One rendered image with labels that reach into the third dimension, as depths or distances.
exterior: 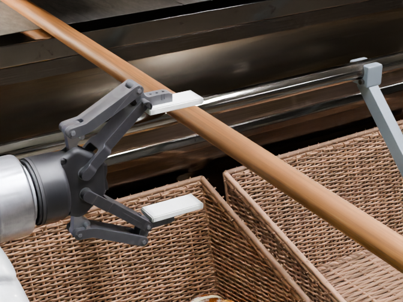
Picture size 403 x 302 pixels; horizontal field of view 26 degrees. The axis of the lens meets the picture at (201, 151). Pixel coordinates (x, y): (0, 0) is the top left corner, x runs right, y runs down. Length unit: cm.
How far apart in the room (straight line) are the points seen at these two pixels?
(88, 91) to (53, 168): 68
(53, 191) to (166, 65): 78
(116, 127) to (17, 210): 14
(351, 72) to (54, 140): 50
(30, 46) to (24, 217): 64
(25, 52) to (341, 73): 53
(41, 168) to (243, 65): 89
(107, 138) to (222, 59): 80
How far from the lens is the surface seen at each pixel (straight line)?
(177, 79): 168
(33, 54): 152
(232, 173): 177
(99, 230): 100
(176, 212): 104
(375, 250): 87
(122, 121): 96
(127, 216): 101
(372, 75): 142
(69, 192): 93
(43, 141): 114
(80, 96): 160
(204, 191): 174
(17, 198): 91
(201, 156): 176
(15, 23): 161
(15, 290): 76
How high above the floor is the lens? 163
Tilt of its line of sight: 25 degrees down
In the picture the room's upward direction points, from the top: straight up
